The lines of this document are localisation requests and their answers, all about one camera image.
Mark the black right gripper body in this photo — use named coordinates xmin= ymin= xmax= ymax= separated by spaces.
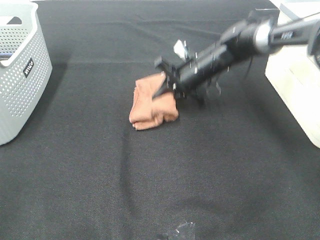
xmin=163 ymin=41 xmax=236 ymax=105

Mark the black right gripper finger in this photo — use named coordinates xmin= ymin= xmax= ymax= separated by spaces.
xmin=152 ymin=81 xmax=173 ymax=99
xmin=154 ymin=56 xmax=172 ymax=75

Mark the orange towel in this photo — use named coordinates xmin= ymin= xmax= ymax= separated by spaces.
xmin=128 ymin=72 xmax=179 ymax=131

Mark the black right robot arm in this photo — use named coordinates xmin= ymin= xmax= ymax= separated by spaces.
xmin=152 ymin=9 xmax=320 ymax=104

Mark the cream white box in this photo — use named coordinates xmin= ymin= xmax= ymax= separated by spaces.
xmin=264 ymin=0 xmax=320 ymax=148

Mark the black table cloth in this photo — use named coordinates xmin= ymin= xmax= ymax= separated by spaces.
xmin=0 ymin=0 xmax=320 ymax=240

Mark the grey perforated plastic basket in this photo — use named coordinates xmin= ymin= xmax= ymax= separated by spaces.
xmin=0 ymin=0 xmax=53 ymax=145

